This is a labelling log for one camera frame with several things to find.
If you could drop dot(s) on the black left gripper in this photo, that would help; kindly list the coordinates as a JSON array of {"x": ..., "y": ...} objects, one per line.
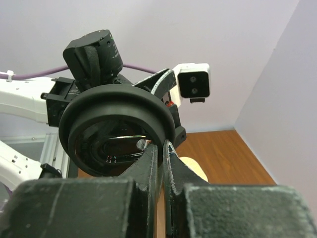
[{"x": 152, "y": 105}]

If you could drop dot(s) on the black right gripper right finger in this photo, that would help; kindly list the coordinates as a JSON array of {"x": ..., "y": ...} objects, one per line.
[{"x": 195, "y": 208}]

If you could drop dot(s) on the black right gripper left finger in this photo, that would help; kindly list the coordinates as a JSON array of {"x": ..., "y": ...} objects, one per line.
[{"x": 106, "y": 207}]

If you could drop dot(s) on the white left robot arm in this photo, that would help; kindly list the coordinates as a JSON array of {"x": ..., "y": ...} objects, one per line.
[{"x": 93, "y": 60}]

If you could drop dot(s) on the cream square bowl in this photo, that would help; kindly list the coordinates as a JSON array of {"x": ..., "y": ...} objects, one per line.
[{"x": 195, "y": 168}]

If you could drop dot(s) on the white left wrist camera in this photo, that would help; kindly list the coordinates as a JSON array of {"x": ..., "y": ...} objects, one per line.
[{"x": 192, "y": 82}]

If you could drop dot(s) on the aluminium frame rail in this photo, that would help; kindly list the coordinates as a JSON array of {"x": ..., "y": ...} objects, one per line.
[{"x": 54, "y": 154}]

